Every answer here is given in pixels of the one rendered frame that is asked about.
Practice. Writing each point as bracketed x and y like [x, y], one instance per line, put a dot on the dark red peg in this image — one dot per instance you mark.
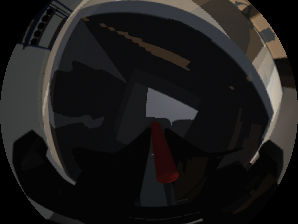
[165, 168]

